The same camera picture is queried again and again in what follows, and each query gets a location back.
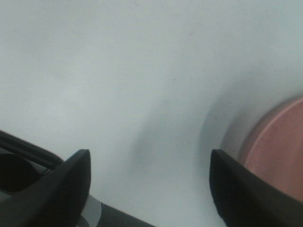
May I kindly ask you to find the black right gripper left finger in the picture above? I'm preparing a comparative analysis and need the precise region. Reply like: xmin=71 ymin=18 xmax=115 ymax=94
xmin=0 ymin=149 xmax=91 ymax=227

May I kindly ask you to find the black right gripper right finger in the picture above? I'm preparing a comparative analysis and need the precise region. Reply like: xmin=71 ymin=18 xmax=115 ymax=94
xmin=209 ymin=149 xmax=303 ymax=227

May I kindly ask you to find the pink round plate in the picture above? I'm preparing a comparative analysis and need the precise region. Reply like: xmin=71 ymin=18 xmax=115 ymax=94
xmin=238 ymin=96 xmax=303 ymax=201

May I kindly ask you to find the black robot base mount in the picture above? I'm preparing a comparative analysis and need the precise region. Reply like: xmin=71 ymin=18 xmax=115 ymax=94
xmin=0 ymin=130 xmax=157 ymax=227

